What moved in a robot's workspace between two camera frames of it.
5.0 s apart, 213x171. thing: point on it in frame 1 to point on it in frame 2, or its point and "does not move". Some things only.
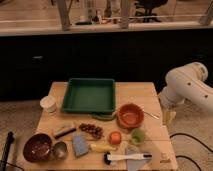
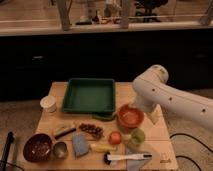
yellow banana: [101, 148] does not move
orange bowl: [130, 116] does not move
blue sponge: [80, 143] does not move
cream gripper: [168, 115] to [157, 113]
